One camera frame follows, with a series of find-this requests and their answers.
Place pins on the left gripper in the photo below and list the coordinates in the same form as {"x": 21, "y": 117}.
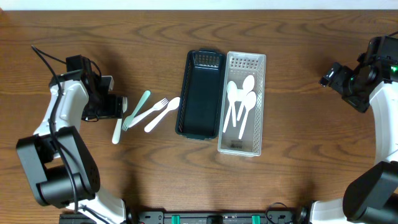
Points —
{"x": 114, "y": 107}

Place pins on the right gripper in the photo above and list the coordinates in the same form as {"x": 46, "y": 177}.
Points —
{"x": 360, "y": 104}

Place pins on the mint green plastic fork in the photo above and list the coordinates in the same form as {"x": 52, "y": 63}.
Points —
{"x": 139, "y": 105}

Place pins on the white plastic fork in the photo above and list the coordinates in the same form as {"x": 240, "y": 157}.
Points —
{"x": 159, "y": 105}
{"x": 117, "y": 130}

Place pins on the white thick-handled spoon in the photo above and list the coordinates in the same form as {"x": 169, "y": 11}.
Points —
{"x": 172, "y": 105}

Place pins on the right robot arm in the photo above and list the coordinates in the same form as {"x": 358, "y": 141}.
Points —
{"x": 372, "y": 197}

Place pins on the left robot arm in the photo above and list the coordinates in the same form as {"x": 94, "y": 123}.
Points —
{"x": 57, "y": 163}

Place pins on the black plastic basket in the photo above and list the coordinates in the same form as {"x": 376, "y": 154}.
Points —
{"x": 200, "y": 99}

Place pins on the clear plastic basket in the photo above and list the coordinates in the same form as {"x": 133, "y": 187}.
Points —
{"x": 238, "y": 66}

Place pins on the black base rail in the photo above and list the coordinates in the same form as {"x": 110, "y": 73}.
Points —
{"x": 276, "y": 213}

